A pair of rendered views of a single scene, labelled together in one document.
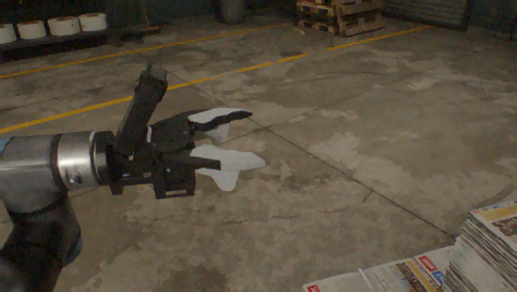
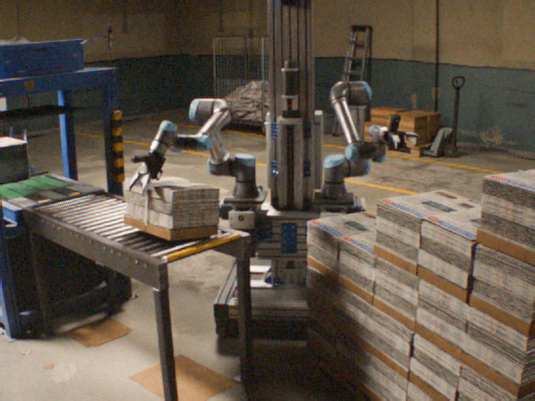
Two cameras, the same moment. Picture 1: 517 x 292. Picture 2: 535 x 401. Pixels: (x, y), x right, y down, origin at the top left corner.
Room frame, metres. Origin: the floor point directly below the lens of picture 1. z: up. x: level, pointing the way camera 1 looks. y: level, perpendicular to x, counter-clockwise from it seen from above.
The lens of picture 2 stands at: (-0.66, -2.79, 1.73)
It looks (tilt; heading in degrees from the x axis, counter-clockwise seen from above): 16 degrees down; 82
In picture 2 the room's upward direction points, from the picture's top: 1 degrees counter-clockwise
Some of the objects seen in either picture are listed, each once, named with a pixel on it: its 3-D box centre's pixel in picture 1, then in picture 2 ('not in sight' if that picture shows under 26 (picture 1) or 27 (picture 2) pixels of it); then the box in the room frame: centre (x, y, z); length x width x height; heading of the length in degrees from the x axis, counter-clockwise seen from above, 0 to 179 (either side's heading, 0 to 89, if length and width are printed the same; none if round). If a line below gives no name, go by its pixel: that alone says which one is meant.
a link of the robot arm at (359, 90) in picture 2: not in sight; (356, 129); (0.34, 0.57, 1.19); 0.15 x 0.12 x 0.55; 11
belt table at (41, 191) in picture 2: not in sight; (37, 197); (-1.58, 1.18, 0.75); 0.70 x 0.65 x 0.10; 128
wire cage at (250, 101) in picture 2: not in sight; (253, 83); (0.75, 8.16, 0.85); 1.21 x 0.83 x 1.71; 128
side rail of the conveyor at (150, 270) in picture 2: not in sight; (82, 242); (-1.15, 0.23, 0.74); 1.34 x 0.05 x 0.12; 128
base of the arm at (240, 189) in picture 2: not in sight; (246, 186); (-0.27, 0.67, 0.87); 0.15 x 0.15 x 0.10
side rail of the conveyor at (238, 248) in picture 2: not in sight; (160, 220); (-0.75, 0.54, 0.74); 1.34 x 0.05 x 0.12; 128
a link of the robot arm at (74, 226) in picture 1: (43, 234); (375, 151); (0.37, 0.31, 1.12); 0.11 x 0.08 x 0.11; 11
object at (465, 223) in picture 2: not in sight; (483, 221); (0.44, -0.80, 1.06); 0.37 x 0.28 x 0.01; 15
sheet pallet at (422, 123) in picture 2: not in sight; (398, 130); (2.66, 6.10, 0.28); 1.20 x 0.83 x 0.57; 128
